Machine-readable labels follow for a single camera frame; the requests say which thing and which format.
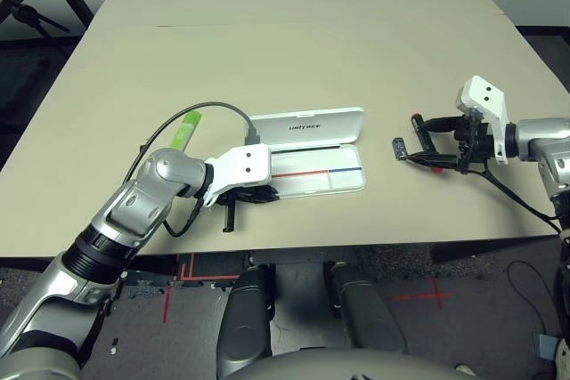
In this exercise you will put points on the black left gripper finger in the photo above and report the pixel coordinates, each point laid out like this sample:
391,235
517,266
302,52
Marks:
265,195
229,217

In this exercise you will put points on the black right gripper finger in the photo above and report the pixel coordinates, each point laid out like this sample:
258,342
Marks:
436,159
441,124

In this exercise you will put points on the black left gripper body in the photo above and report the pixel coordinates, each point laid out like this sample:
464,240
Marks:
238,196

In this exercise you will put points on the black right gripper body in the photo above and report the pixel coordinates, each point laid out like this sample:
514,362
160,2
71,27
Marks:
474,144

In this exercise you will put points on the black marker with red cap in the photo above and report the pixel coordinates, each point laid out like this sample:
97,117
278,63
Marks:
416,119

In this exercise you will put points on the small dark sharpener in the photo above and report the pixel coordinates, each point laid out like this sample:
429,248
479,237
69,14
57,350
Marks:
398,146

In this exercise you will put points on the white hard pencil case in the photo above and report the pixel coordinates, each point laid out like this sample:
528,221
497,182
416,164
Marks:
311,126

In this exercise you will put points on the green and white eraser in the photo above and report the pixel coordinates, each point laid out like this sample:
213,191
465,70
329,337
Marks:
184,131

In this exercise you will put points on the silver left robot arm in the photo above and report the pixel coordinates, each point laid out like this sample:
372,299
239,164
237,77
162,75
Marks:
133,202

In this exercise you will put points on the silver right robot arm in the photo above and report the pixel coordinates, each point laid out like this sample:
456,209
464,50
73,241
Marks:
543,139

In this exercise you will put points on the dark grey left robot leg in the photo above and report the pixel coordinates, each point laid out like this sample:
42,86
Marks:
245,322

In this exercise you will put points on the dark grey robot leg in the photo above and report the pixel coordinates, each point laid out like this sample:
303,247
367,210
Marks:
245,322
365,313

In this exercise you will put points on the dark grey right robot leg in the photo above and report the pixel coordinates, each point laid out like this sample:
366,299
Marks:
365,313

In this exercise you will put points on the grey robot torso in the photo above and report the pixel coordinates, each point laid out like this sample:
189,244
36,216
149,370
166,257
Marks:
356,366

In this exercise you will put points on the pale foot tip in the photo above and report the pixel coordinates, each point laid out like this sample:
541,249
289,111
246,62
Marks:
465,369

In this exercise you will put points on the blue grey floor box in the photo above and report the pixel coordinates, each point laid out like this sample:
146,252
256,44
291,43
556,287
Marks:
543,346

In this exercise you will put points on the beige floor object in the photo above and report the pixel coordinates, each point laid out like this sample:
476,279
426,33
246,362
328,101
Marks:
562,360

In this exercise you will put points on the black tripod stand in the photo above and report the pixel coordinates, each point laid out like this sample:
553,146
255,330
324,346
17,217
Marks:
26,13

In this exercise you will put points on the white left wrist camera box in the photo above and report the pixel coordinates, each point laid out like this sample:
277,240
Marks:
245,162

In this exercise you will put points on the black table frame bar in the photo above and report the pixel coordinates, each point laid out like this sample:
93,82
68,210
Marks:
303,256

